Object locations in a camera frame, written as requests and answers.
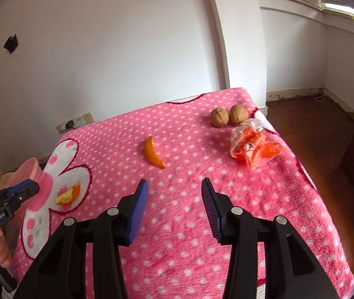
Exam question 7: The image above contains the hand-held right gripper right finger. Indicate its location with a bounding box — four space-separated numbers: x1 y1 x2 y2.
201 177 341 299

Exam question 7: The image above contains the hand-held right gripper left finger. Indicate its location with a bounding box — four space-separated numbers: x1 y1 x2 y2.
16 179 149 299

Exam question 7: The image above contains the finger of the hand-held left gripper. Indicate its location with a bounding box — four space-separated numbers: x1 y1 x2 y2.
5 179 32 195
10 181 41 208

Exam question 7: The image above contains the pink plastic bucket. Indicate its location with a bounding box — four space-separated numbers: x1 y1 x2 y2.
0 157 44 234

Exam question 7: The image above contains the orange peel piece white pith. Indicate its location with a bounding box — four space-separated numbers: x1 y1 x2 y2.
54 181 82 206

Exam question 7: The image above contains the curved orange peel strip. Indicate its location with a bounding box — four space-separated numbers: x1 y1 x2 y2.
144 135 168 169

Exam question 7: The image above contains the pink dotted fleece blanket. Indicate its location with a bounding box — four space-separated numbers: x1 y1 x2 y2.
11 87 354 299

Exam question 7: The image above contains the orange plastic wrapper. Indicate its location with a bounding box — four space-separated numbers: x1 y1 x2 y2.
229 119 282 170

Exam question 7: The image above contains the brown walnut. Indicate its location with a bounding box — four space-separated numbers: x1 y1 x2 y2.
211 107 229 128
228 104 248 125

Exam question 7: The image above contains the black wall bracket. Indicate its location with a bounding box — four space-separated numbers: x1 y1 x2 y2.
3 34 19 53

